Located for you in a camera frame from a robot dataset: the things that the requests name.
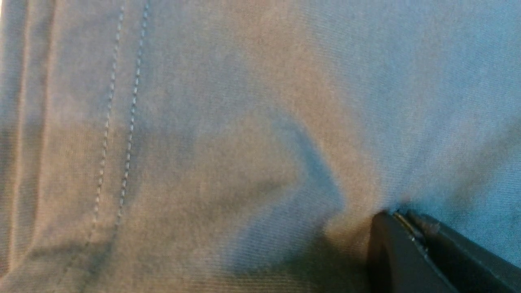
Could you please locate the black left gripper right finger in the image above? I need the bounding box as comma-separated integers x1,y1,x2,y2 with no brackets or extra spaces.
405,210,521,293

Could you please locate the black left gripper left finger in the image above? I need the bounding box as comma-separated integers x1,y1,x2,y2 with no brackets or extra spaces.
366,211,458,293

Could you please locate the dark gray long-sleeve top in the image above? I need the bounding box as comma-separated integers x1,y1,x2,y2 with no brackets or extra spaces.
1,0,520,293

